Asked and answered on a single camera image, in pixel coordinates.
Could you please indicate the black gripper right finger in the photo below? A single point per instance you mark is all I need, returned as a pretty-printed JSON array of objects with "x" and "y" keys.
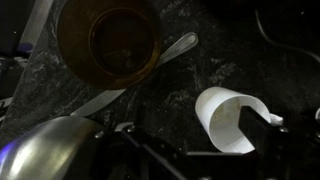
[{"x": 303, "y": 150}]

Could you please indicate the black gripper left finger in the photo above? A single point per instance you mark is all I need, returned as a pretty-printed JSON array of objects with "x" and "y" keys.
[{"x": 255, "y": 130}]

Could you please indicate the white ceramic mug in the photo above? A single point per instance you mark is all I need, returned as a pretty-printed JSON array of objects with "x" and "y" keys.
[{"x": 223, "y": 123}]

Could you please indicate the silver metal spoon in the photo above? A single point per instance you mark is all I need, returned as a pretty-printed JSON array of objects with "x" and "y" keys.
[{"x": 176, "y": 46}]

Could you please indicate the amber glass cup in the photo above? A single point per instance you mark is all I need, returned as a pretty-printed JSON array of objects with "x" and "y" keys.
[{"x": 110, "y": 43}]

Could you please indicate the stainless steel coffee carafe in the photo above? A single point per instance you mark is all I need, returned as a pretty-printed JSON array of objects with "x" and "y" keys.
[{"x": 50, "y": 150}]

